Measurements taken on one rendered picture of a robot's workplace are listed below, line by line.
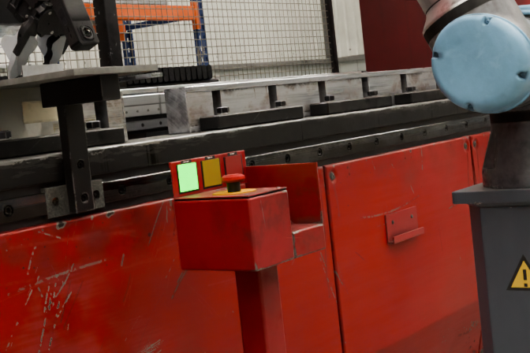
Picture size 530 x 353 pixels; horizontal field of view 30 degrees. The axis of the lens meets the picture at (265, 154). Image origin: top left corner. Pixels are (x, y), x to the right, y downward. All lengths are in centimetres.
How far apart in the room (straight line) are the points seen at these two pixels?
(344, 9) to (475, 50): 905
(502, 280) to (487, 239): 6
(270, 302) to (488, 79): 65
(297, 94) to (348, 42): 786
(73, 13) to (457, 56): 67
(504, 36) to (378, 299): 130
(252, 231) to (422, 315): 109
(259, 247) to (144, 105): 83
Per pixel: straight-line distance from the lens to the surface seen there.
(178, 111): 204
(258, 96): 222
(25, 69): 165
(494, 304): 135
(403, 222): 247
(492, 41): 117
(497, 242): 133
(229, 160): 174
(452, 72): 119
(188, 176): 165
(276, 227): 159
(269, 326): 166
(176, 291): 182
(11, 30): 179
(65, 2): 160
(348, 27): 1019
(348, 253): 227
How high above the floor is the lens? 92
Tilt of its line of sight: 3 degrees down
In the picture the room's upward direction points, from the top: 6 degrees counter-clockwise
